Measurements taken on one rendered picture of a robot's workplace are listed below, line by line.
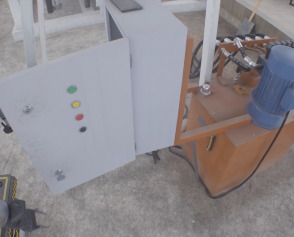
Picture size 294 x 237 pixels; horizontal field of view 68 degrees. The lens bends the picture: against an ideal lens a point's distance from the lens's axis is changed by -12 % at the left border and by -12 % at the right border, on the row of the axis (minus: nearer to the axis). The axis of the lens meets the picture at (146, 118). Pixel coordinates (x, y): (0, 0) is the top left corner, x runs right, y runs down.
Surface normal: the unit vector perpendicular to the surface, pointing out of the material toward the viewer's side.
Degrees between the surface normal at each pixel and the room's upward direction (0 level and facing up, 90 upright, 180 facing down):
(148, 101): 90
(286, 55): 0
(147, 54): 90
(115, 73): 90
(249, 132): 0
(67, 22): 90
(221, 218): 0
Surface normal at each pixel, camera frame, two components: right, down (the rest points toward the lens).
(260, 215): 0.00, -0.68
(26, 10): 0.32, 0.65
